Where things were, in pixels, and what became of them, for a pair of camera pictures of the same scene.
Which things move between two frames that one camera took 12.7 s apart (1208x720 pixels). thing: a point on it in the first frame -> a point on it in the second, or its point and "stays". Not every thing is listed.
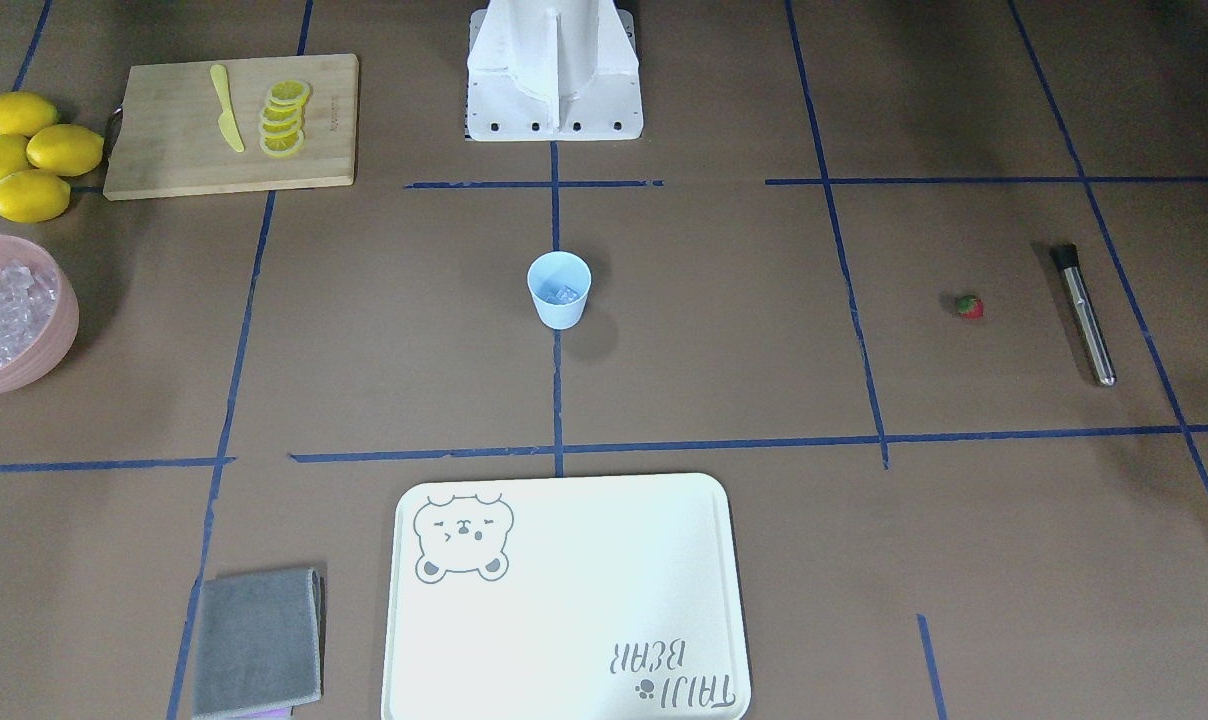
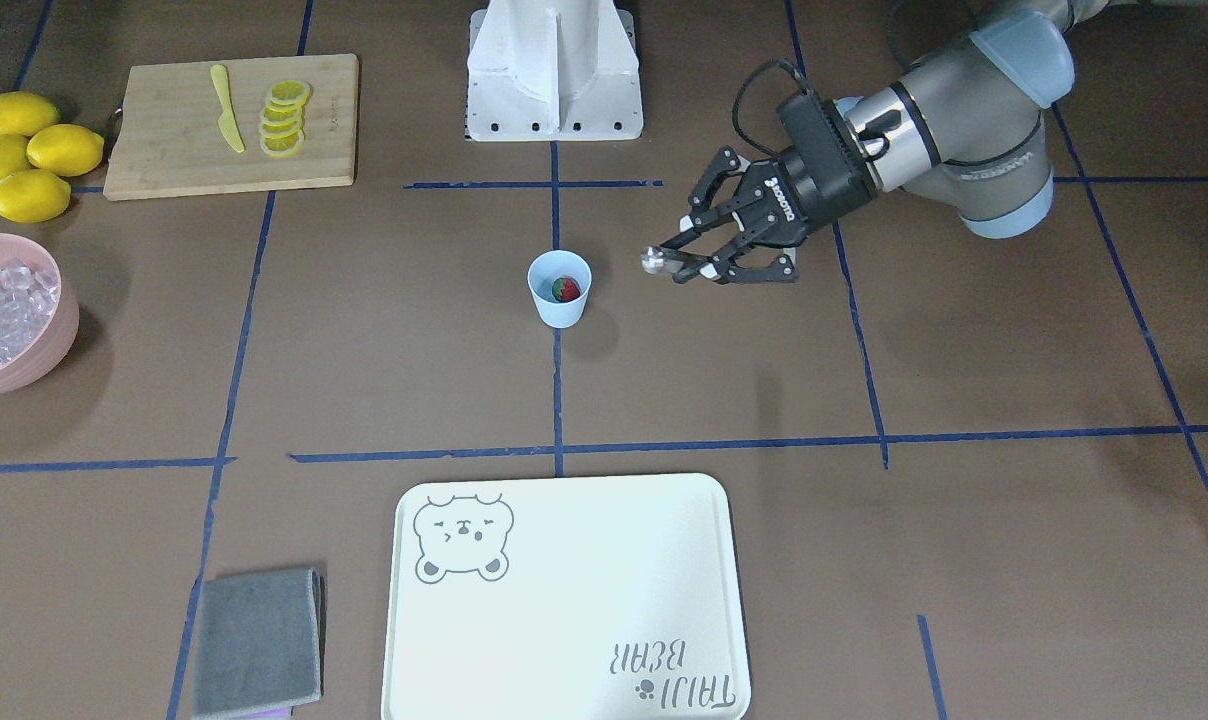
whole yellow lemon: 65,150 stays
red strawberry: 969,307 -> 565,289
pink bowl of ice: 21,315 stays
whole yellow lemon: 30,195 stays
